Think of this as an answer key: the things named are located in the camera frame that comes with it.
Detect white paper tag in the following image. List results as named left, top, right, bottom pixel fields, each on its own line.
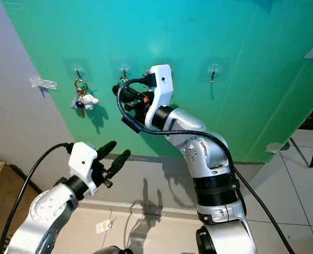
left=95, top=220, right=114, bottom=234

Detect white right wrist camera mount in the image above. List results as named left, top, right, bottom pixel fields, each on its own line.
left=145, top=64, right=174, bottom=128

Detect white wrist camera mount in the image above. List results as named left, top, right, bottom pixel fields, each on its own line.
left=71, top=141, right=104, bottom=196
left=145, top=64, right=174, bottom=128

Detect clear adhesive metal hook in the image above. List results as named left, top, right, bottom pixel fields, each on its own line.
left=65, top=57, right=91, bottom=81
left=111, top=56, right=138, bottom=80
left=202, top=56, right=228, bottom=84

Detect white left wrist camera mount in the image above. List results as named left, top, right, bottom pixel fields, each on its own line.
left=71, top=141, right=104, bottom=196

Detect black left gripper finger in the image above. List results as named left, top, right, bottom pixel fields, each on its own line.
left=106, top=149, right=131, bottom=179
left=97, top=140, right=118, bottom=160

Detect green wall board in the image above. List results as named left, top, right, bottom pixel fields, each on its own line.
left=2, top=0, right=313, bottom=164

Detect clear tape piece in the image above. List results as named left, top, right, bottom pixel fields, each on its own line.
left=266, top=142, right=288, bottom=155
left=29, top=77, right=57, bottom=90

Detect keys with white plush charm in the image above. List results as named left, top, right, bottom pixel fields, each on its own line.
left=70, top=78, right=100, bottom=118

